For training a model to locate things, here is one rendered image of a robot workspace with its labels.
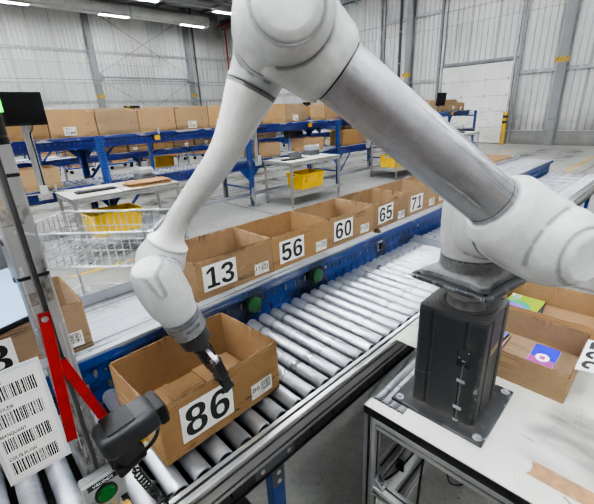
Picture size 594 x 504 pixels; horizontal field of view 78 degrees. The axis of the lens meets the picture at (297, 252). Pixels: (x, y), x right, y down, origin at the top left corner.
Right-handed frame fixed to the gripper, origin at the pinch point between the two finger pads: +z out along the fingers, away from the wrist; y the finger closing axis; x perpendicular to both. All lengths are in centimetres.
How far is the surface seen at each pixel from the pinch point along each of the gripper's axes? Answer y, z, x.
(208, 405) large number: 0.9, 1.9, -6.9
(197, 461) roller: 4.5, 9.7, -17.3
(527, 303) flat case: 42, 51, 108
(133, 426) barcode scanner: 18.3, -26.4, -20.2
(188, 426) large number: 1.2, 1.8, -13.7
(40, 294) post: 11, -52, -17
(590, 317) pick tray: 61, 58, 118
